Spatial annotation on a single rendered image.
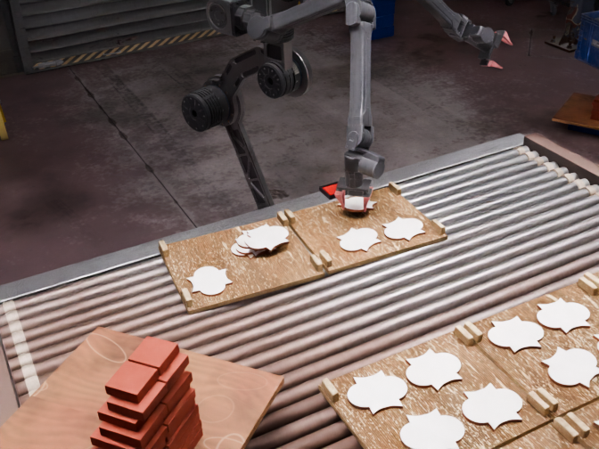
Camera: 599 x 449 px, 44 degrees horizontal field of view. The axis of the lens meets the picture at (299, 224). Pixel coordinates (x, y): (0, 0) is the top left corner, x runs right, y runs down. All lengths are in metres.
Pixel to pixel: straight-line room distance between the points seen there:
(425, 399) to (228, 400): 0.46
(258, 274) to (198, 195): 2.35
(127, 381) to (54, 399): 0.41
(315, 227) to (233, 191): 2.16
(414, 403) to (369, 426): 0.13
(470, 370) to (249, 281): 0.68
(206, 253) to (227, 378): 0.67
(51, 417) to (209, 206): 2.80
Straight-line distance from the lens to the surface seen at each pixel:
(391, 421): 1.75
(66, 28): 6.73
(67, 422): 1.70
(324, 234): 2.33
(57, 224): 4.44
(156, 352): 1.42
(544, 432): 1.78
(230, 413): 1.63
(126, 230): 4.25
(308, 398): 1.82
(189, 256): 2.28
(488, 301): 2.13
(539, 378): 1.90
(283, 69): 2.93
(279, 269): 2.19
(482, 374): 1.88
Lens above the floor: 2.22
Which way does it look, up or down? 32 degrees down
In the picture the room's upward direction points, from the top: 2 degrees counter-clockwise
